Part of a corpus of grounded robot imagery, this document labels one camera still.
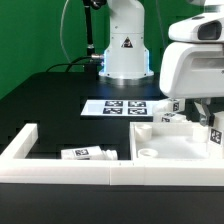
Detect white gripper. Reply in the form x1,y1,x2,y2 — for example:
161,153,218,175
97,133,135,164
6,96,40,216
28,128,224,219
158,0,224,128

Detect white square tabletop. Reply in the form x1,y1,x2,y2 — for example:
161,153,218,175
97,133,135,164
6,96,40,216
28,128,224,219
129,122,209,160

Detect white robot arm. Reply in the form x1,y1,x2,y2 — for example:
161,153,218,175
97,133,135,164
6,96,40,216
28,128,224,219
99,0,224,126

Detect white AprilTag base sheet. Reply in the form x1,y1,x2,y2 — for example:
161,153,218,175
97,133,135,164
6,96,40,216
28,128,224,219
81,100,158,117

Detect white U-shaped fence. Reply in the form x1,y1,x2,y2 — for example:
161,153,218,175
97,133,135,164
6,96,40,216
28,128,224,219
0,124,224,186

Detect black cables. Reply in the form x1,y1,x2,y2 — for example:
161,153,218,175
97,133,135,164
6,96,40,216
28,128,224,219
45,55,105,74

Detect grey cable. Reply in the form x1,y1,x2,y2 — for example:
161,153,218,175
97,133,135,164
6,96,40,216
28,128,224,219
59,0,72,65

